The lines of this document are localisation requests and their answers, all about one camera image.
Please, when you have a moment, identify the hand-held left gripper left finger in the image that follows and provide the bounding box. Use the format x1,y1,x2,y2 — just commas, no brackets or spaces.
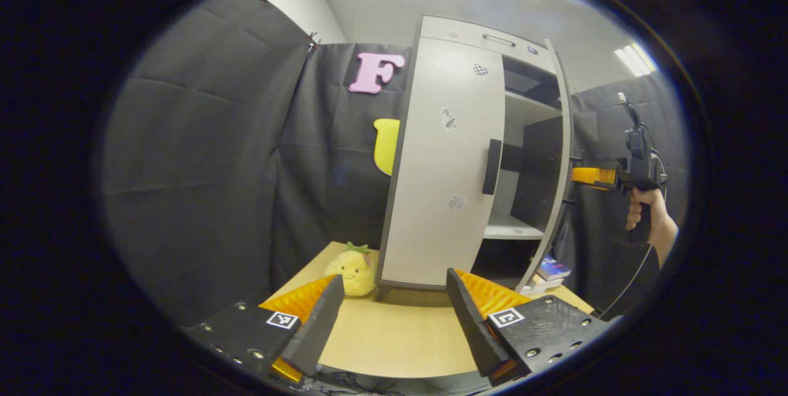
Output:
185,274,347,384

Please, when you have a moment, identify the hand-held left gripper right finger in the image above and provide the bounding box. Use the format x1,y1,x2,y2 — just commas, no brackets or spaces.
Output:
446,268,613,384

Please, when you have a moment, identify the grey double-door shoe cabinet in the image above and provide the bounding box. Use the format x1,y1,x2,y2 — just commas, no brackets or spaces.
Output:
376,14,576,296

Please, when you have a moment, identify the black door handle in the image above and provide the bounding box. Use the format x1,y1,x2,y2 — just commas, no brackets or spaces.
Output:
481,139,503,195

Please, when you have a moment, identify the grey cabinet drawer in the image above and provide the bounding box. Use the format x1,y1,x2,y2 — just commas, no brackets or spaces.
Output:
420,15,558,75

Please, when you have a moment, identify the yellow plush toy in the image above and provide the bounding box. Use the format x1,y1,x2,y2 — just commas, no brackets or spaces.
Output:
324,242,376,297

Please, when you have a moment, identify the blue book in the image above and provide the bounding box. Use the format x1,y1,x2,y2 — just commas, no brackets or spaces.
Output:
537,257,572,281

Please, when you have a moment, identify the small ceiling light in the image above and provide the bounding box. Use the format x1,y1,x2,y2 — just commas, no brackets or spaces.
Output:
614,42,658,78

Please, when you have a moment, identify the black backdrop cloth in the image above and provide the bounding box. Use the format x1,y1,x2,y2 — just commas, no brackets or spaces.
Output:
102,0,689,326

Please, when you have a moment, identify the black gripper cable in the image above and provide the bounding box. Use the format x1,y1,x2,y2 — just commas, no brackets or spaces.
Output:
592,128,669,318

